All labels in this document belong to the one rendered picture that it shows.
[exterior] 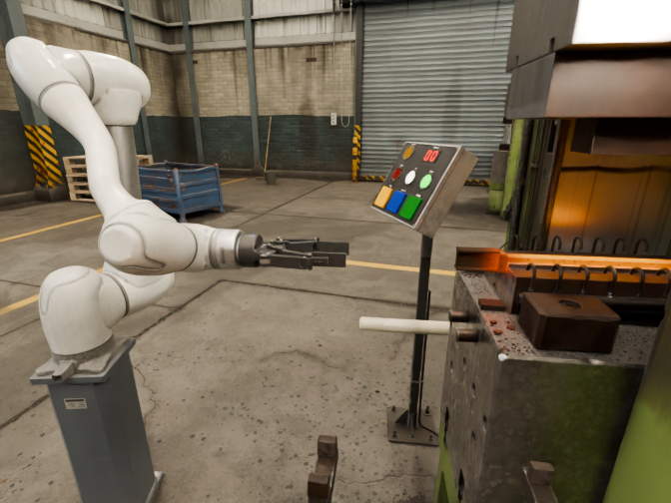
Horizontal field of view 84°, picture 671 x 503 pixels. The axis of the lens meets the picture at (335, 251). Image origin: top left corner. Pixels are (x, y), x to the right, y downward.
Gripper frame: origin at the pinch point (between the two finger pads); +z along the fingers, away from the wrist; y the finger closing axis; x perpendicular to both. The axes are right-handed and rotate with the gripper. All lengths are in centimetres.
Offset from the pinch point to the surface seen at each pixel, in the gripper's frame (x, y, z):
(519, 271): -0.6, 4.8, 36.4
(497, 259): 0.2, 0.5, 33.4
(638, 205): 8, -19, 69
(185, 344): -100, -107, -104
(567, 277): -0.6, 6.8, 44.1
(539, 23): 42, -1, 35
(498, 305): -7.1, 6.6, 32.9
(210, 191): -65, -439, -237
